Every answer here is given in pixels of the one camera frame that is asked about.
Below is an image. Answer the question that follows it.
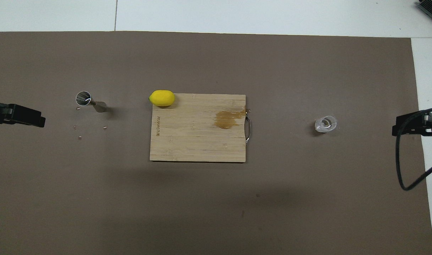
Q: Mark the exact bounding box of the steel double jigger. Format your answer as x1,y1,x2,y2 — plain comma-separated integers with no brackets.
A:
75,91,108,113

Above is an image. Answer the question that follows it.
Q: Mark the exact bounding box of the small clear glass cup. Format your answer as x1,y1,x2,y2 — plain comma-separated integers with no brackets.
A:
315,115,337,134

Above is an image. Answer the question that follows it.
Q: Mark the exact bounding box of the yellow lemon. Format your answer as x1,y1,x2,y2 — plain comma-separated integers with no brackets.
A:
149,90,175,107

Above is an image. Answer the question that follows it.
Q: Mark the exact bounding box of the brown table mat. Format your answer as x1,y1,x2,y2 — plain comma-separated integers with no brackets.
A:
0,31,432,255

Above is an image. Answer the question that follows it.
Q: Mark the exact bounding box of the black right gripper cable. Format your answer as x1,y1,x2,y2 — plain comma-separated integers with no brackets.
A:
395,107,432,191

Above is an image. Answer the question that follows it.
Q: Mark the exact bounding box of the wooden cutting board, metal handle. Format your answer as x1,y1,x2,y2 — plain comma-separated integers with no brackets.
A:
150,93,252,163

